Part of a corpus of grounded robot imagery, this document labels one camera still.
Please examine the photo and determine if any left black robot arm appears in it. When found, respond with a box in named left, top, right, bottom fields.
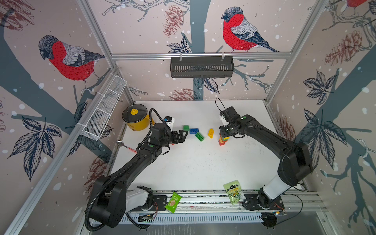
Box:
left=84, top=122, right=188, bottom=232

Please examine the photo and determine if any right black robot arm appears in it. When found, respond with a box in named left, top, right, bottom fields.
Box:
left=219, top=106, right=313, bottom=211

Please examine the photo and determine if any green square lego brick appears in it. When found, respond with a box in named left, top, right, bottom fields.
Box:
left=183, top=125, right=190, bottom=132

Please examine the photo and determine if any blue lego brick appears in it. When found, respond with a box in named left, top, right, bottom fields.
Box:
left=189, top=128, right=199, bottom=134

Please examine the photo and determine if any green long lego brick right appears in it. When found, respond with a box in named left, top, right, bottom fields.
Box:
left=195, top=132, right=205, bottom=142

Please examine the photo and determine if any yellow pot with black lid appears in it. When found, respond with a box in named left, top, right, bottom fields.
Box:
left=122, top=104, right=155, bottom=131

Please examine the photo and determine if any large green snack bag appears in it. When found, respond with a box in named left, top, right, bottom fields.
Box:
left=223, top=180, right=244, bottom=205

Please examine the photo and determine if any small green snack packet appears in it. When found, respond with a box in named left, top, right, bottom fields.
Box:
left=165, top=192, right=182, bottom=213

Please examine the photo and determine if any white wire mesh basket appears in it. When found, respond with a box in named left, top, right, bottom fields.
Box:
left=81, top=75, right=127, bottom=141

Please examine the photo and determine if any black hanging wire basket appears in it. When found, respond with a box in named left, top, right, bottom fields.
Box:
left=170, top=56, right=235, bottom=78

